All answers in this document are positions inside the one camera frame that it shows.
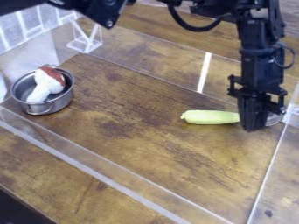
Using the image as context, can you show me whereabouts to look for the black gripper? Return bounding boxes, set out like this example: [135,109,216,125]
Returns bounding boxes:
[228,73,286,131]

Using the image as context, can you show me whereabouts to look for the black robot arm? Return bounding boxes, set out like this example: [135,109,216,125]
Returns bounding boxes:
[0,0,289,131]

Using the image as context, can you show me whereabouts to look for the small silver metal pot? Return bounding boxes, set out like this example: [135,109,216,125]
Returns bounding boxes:
[10,66,74,116]

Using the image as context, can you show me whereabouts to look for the plush mushroom toy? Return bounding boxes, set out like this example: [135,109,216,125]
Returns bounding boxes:
[25,66,65,103]

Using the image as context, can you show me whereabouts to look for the clear acrylic barrier panel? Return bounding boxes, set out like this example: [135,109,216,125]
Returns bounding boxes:
[0,106,233,224]

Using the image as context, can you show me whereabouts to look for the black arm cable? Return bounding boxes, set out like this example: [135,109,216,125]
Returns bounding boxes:
[166,3,224,33]

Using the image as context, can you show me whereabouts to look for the clear acrylic triangular bracket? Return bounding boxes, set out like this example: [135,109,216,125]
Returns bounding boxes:
[66,20,102,53]

